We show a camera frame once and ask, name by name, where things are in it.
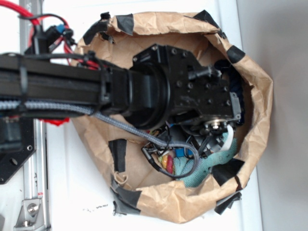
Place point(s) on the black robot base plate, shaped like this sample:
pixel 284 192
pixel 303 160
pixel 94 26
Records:
pixel 14 154

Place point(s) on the blue rectangular block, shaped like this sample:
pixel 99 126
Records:
pixel 184 153

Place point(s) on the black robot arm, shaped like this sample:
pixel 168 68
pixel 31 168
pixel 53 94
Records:
pixel 32 87

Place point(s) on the brown paper bag bin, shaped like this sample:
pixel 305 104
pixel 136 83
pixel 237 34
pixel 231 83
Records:
pixel 138 188

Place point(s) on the teal terry cloth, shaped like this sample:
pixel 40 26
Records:
pixel 182 165

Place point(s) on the metal corner bracket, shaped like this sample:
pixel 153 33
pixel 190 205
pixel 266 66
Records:
pixel 31 216

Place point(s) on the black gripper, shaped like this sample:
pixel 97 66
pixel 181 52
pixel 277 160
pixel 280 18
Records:
pixel 170 86

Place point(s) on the aluminium extrusion rail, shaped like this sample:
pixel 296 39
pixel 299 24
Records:
pixel 35 172

